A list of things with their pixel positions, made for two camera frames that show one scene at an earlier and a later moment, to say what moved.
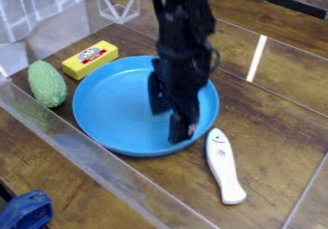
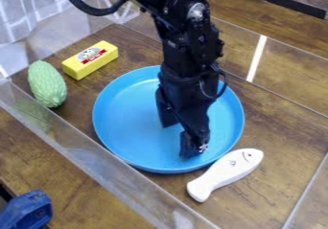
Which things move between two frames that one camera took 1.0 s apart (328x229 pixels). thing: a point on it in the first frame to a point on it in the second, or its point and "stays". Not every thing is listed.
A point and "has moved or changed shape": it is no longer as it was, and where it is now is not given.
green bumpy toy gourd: x=47 y=83 stays
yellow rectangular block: x=90 y=59 stays
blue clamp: x=27 y=211 stays
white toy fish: x=221 y=156 to x=230 y=167
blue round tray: x=113 y=116 has moved or changed shape
